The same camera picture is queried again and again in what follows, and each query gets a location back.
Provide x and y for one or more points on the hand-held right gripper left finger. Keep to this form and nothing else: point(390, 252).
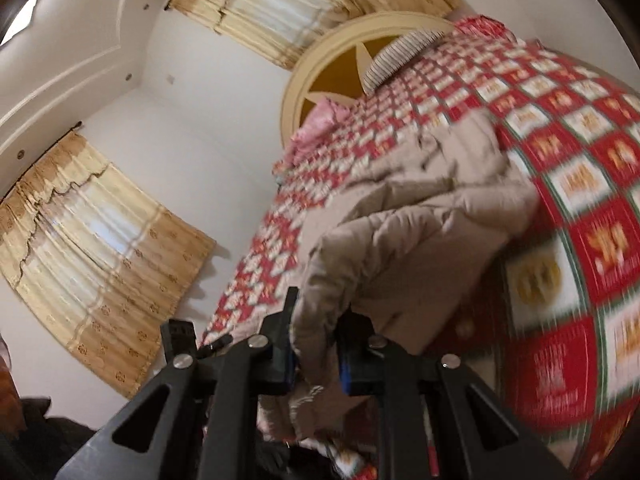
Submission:
point(280, 360)

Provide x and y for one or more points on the beige quilted jacket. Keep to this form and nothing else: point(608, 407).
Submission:
point(410, 240)

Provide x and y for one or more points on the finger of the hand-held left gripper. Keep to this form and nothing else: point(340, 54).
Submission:
point(178, 336)

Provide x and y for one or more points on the orange cloth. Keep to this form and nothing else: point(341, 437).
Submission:
point(10, 390)

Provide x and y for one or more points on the pink folded quilt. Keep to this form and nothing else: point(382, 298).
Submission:
point(320, 120)

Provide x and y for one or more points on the yellow patterned curtain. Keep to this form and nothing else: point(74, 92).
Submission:
point(260, 15)
point(100, 260)

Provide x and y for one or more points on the striped pillow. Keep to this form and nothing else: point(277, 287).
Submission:
point(395, 57)

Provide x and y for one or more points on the ceiling light panel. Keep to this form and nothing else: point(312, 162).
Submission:
point(22, 17)

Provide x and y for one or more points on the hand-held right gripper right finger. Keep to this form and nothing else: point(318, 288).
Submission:
point(350, 375)

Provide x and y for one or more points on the red checkered printed blanket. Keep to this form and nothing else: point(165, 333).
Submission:
point(575, 240)

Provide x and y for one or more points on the dark cloth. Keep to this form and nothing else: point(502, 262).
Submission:
point(45, 435)

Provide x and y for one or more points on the cream wooden headboard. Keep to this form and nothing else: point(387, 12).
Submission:
point(340, 77)

